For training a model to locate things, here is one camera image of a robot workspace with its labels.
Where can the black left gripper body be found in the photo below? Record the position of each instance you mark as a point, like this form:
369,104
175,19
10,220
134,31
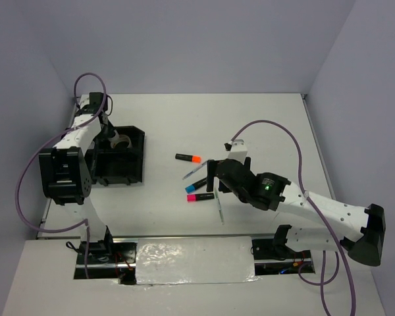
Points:
106,131

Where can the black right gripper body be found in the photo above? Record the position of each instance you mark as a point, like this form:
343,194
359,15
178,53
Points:
241,195

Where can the green ballpoint pen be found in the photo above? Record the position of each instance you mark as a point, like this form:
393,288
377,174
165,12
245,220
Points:
219,206

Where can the orange highlighter marker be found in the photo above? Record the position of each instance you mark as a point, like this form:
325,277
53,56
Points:
189,158

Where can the blue ballpoint pen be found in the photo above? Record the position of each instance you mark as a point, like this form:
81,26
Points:
194,170

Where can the blue highlighter marker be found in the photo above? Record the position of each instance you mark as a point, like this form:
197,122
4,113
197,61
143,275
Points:
196,185

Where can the pink highlighter marker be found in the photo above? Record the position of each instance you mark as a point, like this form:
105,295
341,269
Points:
200,197

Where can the large brown tape roll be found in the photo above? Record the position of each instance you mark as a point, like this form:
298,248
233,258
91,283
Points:
120,141

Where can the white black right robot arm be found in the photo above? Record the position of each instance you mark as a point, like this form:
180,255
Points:
358,230

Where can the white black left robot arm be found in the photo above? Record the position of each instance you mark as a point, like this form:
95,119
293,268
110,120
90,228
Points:
67,169

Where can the black four-compartment organizer tray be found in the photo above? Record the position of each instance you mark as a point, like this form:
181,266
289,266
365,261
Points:
108,166

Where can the silver foil sheet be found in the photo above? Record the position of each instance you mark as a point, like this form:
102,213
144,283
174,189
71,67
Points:
172,261

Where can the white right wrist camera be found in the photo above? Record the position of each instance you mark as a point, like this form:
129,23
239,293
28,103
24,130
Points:
237,150

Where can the metal base rail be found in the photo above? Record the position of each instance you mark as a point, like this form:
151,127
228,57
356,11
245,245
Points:
121,265

